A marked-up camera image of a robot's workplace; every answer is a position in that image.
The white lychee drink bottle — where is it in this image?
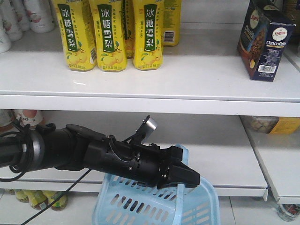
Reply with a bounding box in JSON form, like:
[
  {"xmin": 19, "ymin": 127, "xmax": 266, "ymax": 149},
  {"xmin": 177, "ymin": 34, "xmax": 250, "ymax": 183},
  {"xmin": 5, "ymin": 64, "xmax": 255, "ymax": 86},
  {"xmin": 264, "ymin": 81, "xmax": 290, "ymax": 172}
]
[{"xmin": 23, "ymin": 0, "xmax": 55, "ymax": 33}]

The brown drink bottle left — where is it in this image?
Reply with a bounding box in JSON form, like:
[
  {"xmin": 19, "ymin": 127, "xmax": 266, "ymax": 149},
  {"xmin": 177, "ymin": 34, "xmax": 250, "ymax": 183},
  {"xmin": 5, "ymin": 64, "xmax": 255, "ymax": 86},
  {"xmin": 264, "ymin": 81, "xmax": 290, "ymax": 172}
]
[{"xmin": 0, "ymin": 109, "xmax": 15, "ymax": 132}]

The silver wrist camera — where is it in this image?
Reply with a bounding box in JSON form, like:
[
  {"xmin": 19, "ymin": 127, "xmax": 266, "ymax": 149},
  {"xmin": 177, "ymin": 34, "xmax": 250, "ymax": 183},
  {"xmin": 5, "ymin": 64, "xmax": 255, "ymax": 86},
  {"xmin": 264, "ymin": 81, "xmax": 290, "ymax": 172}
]
[{"xmin": 130, "ymin": 115, "xmax": 158, "ymax": 143}]

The middle rear yellow bottle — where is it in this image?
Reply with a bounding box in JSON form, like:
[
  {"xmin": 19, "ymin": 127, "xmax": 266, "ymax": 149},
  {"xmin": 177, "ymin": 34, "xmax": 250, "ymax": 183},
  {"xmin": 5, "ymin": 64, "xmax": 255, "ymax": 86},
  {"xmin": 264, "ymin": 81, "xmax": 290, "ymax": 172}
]
[{"xmin": 123, "ymin": 0, "xmax": 135, "ymax": 59}]

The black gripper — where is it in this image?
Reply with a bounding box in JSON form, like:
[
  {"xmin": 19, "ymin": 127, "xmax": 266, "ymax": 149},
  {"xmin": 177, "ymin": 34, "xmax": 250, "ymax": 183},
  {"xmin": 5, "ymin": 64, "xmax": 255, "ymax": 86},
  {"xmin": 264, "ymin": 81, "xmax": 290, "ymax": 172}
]
[{"xmin": 83, "ymin": 136, "xmax": 200, "ymax": 189}]

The rear yellow pear bottle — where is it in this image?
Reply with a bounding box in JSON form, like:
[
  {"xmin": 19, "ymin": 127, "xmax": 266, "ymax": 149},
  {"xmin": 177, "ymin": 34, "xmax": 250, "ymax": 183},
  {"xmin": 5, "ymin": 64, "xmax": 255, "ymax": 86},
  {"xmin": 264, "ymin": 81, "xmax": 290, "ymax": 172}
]
[{"xmin": 163, "ymin": 0, "xmax": 182, "ymax": 46}]

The adjacent white shelf unit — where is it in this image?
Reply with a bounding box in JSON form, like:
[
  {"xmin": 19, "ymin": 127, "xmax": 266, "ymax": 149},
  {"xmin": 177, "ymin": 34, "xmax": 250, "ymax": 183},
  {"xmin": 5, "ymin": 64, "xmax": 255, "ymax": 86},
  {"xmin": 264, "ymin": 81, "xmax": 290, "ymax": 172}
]
[{"xmin": 240, "ymin": 116, "xmax": 300, "ymax": 204}]

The green lid jar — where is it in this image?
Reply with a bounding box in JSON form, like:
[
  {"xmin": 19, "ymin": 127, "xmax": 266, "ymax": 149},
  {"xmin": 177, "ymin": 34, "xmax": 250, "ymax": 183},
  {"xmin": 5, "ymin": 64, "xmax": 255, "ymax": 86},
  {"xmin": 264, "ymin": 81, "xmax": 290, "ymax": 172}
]
[
  {"xmin": 14, "ymin": 189, "xmax": 29, "ymax": 203},
  {"xmin": 23, "ymin": 190, "xmax": 48, "ymax": 210},
  {"xmin": 42, "ymin": 190, "xmax": 68, "ymax": 211}
]

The white cap bottle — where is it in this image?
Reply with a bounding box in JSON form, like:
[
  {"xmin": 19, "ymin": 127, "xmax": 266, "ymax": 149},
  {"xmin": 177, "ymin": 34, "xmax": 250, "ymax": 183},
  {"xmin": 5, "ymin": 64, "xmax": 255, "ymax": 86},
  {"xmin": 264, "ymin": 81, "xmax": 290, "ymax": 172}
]
[{"xmin": 13, "ymin": 109, "xmax": 45, "ymax": 128}]

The yellow pear drink bottle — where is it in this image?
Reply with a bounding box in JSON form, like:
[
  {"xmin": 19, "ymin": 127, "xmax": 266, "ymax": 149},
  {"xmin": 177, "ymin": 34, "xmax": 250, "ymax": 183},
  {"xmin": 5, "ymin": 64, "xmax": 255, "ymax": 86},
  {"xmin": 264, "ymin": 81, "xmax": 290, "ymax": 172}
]
[{"xmin": 52, "ymin": 0, "xmax": 97, "ymax": 72}]

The blue chocolate cookie box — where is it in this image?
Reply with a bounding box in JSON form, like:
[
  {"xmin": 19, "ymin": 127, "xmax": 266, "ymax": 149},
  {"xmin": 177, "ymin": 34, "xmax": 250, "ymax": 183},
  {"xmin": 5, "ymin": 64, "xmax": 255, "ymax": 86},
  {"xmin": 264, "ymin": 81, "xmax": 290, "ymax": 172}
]
[{"xmin": 237, "ymin": 0, "xmax": 296, "ymax": 82}]

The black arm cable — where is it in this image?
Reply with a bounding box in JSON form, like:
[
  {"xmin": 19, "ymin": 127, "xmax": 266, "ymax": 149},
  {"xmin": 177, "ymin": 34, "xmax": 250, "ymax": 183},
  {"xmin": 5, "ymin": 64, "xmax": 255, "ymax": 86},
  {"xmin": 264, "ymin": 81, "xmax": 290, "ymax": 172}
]
[{"xmin": 0, "ymin": 117, "xmax": 92, "ymax": 225}]

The white snack shelf unit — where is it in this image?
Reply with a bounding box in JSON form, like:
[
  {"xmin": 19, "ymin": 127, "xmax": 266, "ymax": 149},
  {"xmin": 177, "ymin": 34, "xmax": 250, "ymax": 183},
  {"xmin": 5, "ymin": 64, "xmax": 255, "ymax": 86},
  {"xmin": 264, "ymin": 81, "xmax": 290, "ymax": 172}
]
[{"xmin": 0, "ymin": 23, "xmax": 300, "ymax": 196}]

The clear plastic cookie tub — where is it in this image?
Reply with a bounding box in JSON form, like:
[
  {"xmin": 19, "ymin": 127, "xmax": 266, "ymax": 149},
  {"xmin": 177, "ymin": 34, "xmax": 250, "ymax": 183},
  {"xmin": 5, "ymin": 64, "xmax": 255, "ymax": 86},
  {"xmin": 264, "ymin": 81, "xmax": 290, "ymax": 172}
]
[{"xmin": 240, "ymin": 116, "xmax": 300, "ymax": 134}]

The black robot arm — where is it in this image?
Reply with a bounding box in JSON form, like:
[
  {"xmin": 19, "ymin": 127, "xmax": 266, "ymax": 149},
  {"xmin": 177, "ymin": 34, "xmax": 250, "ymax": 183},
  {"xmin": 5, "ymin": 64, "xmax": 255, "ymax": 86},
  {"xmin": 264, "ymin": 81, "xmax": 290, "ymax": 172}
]
[{"xmin": 0, "ymin": 124, "xmax": 200, "ymax": 189}]

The light blue shopping basket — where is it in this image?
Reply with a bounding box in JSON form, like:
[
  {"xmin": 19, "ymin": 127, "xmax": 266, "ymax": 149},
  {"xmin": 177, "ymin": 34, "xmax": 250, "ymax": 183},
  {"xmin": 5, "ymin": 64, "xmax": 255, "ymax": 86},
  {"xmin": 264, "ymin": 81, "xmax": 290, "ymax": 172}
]
[{"xmin": 91, "ymin": 143, "xmax": 221, "ymax": 225}]

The clear bottle bottom right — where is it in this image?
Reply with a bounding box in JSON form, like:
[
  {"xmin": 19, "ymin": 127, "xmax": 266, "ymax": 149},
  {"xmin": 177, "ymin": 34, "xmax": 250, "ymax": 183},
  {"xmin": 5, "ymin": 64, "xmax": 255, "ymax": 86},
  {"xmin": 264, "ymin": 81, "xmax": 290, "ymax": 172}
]
[{"xmin": 277, "ymin": 204, "xmax": 300, "ymax": 222}]

